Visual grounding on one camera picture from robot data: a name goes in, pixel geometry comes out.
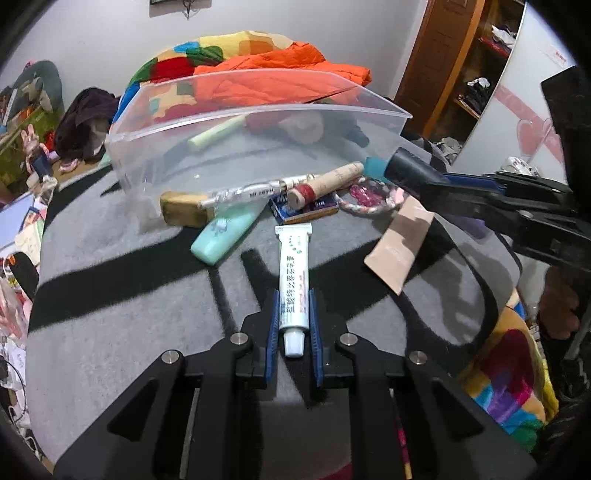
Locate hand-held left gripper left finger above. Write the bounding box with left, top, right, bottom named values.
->
left=54, top=290, right=280, bottom=480

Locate orange down jacket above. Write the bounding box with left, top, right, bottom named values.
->
left=193, top=41, right=373, bottom=112

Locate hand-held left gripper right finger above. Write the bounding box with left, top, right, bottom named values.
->
left=308, top=290, right=539, bottom=480

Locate silver slim tube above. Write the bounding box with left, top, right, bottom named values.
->
left=198, top=181, right=283, bottom=209

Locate pale green tube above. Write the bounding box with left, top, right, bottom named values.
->
left=187, top=115, right=246, bottom=153

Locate white ointment tube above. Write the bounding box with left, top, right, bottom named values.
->
left=274, top=224, right=311, bottom=358

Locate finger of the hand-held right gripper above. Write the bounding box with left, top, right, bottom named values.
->
left=441, top=171, right=574, bottom=209
left=416, top=182, right=591, bottom=276

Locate grey black blanket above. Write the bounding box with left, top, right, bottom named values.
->
left=25, top=134, right=522, bottom=480

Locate small blue box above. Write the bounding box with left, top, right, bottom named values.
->
left=269, top=191, right=339, bottom=225

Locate teal tape roll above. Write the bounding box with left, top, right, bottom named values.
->
left=364, top=148, right=440, bottom=204

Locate person's right hand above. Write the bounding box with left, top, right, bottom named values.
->
left=538, top=265, right=581, bottom=343

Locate wooden wardrobe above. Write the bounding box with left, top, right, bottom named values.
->
left=392, top=0, right=528, bottom=160

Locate wooden cylinder bottle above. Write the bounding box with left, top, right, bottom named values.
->
left=287, top=161, right=365, bottom=212

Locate dark purple clothing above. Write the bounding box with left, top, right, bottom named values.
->
left=54, top=87, right=122, bottom=163

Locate clear plastic storage box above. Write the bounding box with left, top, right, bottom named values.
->
left=105, top=65, right=413, bottom=232

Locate pink rabbit doll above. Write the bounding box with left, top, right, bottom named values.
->
left=20, top=124, right=57, bottom=186

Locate yellowish wooden block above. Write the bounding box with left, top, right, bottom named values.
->
left=160, top=191, right=215, bottom=228

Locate beige cosmetic tube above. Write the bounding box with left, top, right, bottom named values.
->
left=364, top=196, right=435, bottom=296

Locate white door with pink hearts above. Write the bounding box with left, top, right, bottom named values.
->
left=449, top=4, right=591, bottom=178

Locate mint green tube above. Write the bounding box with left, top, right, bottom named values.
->
left=191, top=202, right=269, bottom=265

